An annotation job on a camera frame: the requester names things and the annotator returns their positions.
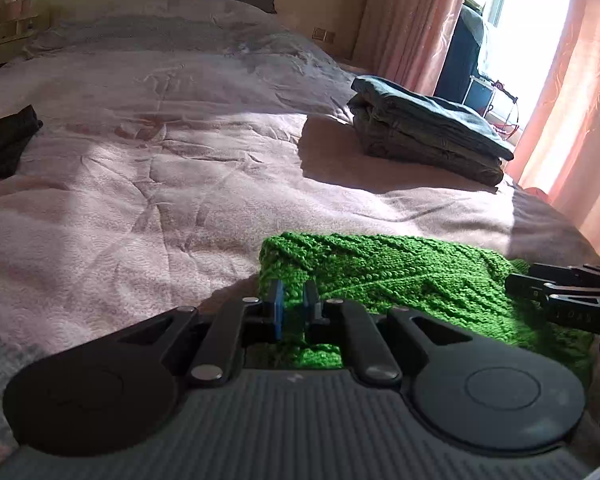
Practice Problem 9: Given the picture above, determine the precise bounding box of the folded blue-grey garment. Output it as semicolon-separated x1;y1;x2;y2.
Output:
350;75;516;161

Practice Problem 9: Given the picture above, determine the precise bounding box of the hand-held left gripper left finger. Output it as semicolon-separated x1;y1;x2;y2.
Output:
120;280;286;388

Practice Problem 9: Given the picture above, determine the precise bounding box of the green knitted sweater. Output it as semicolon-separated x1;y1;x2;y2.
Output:
257;232;596;386

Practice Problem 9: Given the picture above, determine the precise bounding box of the folded grey-brown garment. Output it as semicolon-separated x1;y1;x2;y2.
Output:
347;97;506;186

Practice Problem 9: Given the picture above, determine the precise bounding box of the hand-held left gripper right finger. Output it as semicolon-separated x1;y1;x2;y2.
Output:
304;281;461;387

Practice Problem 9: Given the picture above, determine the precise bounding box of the dark cloth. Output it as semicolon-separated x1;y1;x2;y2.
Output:
0;105;43;183

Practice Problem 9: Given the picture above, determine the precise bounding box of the dark blue bulky object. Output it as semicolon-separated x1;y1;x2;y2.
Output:
435;5;491;106

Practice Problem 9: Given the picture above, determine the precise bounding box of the pink bedspread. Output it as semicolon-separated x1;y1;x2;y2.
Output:
0;0;600;471

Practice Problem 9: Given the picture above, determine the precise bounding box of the grey bed cover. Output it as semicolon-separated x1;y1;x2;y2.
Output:
22;0;356;116

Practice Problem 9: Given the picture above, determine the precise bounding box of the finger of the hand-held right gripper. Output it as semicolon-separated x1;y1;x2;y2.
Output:
528;263;600;291
506;274;600;333

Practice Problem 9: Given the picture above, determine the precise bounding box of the metal rack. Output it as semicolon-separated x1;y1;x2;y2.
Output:
465;75;521;141

